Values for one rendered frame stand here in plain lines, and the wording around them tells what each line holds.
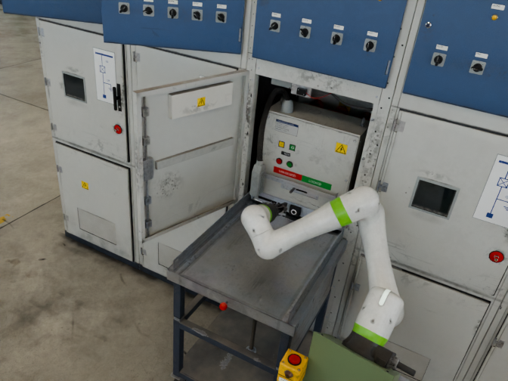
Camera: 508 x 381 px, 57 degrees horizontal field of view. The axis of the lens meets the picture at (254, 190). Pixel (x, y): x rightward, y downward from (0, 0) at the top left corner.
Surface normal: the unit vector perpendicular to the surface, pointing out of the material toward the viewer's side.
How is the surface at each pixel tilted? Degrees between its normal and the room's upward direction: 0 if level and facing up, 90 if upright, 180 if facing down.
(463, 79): 90
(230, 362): 0
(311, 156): 90
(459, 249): 90
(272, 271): 0
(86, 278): 0
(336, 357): 90
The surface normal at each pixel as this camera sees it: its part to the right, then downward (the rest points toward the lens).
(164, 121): 0.70, 0.42
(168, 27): 0.03, 0.51
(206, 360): 0.09, -0.85
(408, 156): -0.46, 0.42
